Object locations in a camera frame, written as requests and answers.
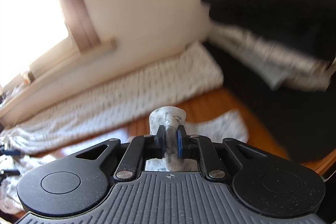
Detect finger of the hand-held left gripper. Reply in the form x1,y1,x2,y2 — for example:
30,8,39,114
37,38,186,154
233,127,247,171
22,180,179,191
0,144,21,157
0,168,21,179

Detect grey folded garment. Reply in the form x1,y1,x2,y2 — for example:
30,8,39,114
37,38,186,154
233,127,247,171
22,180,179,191
262,51,331,92

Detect light patterned folded garment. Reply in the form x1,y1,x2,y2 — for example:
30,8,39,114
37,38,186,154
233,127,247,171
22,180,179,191
210,26,323,69

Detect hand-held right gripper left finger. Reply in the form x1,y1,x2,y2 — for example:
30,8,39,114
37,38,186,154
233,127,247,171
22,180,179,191
75,126,166,182

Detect black folded sweater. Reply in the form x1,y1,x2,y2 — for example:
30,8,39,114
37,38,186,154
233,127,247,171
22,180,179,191
201,0,336,62

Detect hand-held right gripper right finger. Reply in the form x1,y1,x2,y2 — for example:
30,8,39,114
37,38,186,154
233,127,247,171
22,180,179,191
177,126,264,182

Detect beige windowsill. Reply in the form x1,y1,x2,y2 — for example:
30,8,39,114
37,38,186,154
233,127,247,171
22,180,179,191
0,38,117,119

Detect black folded garment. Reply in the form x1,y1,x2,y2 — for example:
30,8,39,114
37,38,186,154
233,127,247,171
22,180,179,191
203,40,336,164

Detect wooden window jamb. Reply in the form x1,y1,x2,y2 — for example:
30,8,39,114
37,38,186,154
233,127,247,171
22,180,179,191
45,0,101,52

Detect white checker-print pajama pants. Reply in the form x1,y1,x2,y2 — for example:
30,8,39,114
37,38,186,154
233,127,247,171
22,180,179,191
0,42,250,214

